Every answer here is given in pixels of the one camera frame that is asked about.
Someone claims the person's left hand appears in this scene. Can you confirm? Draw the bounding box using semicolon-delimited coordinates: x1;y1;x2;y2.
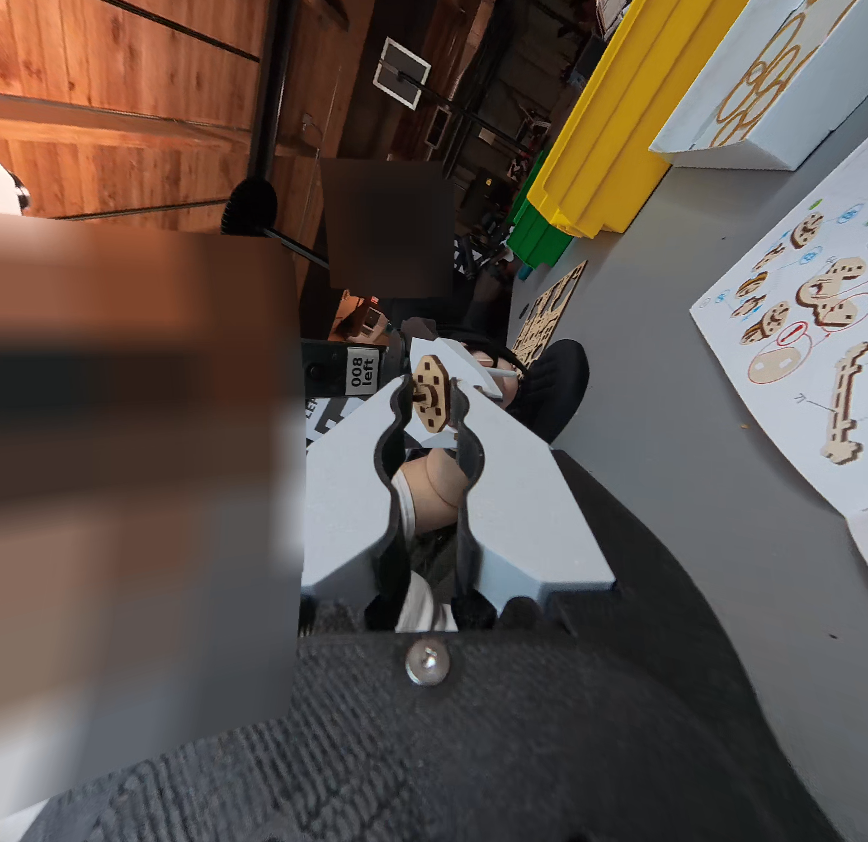
471;349;526;402

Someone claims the grey desk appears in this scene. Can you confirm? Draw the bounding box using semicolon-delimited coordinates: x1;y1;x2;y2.
505;103;868;842

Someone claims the person's left forearm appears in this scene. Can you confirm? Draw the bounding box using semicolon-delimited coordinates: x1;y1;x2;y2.
395;449;470;536

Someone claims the plywood sheet with ring cutouts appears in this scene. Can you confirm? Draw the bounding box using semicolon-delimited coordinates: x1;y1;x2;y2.
708;0;862;147

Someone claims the green plastic bin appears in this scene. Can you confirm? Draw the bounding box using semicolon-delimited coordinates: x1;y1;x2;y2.
507;153;576;270

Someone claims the small wooden model assembly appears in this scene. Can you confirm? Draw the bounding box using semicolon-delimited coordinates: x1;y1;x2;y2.
411;354;453;434

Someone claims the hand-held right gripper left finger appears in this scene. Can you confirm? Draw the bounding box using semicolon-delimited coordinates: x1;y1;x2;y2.
302;374;415;614

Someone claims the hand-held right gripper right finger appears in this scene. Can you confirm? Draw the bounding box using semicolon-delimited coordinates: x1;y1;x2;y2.
448;378;618;617

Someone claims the black support pole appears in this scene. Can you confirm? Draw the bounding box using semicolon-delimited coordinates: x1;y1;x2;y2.
247;0;302;178

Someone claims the yellow plastic bin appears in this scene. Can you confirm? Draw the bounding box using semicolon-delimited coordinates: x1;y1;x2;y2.
528;0;736;239

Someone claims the laser-cut plywood parts sheet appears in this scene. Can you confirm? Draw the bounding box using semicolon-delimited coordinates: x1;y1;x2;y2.
510;260;588;368

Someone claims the square ceiling light panel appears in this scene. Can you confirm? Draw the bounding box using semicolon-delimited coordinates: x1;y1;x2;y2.
372;37;431;108

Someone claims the white cardboard box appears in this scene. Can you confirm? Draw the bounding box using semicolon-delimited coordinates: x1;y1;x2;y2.
650;0;868;171

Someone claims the illustrated instruction booklet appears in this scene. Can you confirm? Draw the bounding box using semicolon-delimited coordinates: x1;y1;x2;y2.
690;140;868;565

